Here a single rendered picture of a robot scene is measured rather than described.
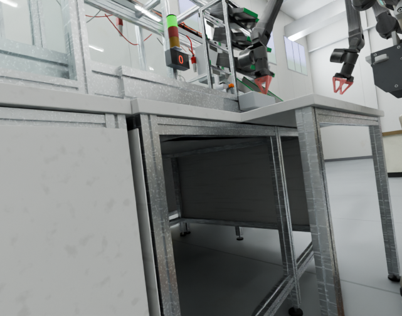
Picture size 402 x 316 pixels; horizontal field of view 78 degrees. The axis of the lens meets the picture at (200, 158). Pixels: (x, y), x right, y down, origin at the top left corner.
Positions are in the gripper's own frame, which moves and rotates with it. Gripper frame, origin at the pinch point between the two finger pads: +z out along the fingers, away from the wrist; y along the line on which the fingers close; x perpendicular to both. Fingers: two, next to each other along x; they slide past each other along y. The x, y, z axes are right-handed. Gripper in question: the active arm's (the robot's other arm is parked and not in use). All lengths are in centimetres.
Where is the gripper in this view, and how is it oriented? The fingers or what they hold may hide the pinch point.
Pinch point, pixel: (264, 93)
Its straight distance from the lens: 117.2
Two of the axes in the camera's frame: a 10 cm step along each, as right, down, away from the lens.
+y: -6.3, 0.6, -7.8
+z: 1.2, 9.9, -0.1
